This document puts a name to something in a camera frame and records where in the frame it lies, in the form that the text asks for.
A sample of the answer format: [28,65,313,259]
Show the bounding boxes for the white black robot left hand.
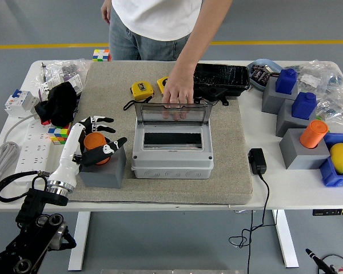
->
[47,115,129,186]

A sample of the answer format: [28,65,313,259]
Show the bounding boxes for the person's right hand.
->
[101,0,113,25]

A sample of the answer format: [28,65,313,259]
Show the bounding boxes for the person's left hand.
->
[162,71,197,120]

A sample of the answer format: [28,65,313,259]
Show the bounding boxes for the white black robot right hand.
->
[305,248,337,274]

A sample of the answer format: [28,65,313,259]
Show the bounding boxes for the orange cylinder battery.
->
[299,119,330,150]
[83,132,115,166]

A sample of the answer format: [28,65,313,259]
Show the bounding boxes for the grey junction box clear lid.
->
[130,102,214,180]

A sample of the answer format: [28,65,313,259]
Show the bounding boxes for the white table leg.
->
[271,209,300,268]
[67,211,91,271]

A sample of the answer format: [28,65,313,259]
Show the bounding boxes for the white power strip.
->
[13,118,63,183]

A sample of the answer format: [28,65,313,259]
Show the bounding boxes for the grey block with round hole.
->
[78,147,127,189]

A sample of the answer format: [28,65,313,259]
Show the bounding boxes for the white-faced colourful puzzle cube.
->
[92,49,113,62]

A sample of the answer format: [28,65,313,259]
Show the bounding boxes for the black plastic tray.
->
[193,63,251,107]

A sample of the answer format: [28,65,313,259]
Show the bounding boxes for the black table control panel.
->
[312,208,343,216]

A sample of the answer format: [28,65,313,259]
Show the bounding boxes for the person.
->
[108,0,206,62]

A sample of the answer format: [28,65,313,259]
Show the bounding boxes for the white printed package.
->
[39,73,84,99]

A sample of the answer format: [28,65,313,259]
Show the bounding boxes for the white circuit breaker blue lever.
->
[4,88,39,118]

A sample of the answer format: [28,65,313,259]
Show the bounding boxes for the clear bags of screws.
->
[31,58,92,89]

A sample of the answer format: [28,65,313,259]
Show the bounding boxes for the dark printed packet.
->
[250,64,271,86]

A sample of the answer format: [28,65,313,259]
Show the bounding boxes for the blue plastic bin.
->
[319,132,343,188]

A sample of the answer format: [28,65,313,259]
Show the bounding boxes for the light blue bowl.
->
[247,58,284,92]

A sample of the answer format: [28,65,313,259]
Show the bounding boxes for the grey block holder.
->
[279,128,331,170]
[261,76,300,115]
[275,99,317,138]

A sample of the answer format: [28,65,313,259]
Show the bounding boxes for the grey-brown mat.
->
[54,61,253,205]

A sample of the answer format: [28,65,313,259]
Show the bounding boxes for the blue bottle-shaped block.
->
[291,91,317,120]
[275,68,298,95]

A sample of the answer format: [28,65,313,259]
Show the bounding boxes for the clear bag of parts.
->
[316,85,343,134]
[298,59,343,92]

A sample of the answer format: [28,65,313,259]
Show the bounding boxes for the yellow tape measure black strap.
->
[123,81,155,111]

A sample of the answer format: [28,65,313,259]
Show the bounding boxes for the grey-white power strip cable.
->
[0,112,39,204]

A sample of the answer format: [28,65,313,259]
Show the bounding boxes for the black power adapter with cord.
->
[228,147,278,274]

